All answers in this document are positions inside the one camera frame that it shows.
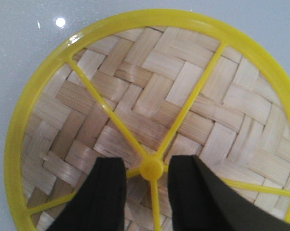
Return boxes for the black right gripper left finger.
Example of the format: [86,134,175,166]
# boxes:
[48,157,126,231]

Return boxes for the bamboo steamer lid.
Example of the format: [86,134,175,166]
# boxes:
[4,9,290,231]

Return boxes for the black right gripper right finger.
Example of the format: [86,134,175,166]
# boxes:
[167,155,290,231]

